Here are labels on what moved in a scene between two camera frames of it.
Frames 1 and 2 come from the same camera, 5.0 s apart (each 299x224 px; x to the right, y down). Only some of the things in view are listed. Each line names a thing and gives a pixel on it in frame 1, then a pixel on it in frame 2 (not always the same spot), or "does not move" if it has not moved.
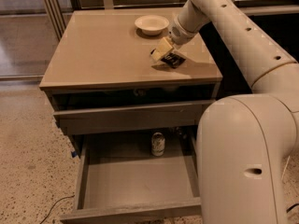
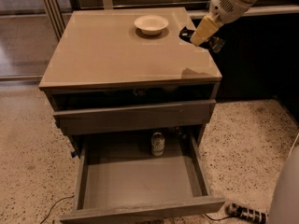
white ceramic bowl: x=151 y=24 does not move
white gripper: x=179 y=35 -> x=224 y=7
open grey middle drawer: x=119 y=179 does not move
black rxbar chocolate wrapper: x=173 y=60 -> x=214 y=44
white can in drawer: x=158 y=144 does not move
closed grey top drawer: x=133 y=118 does not move
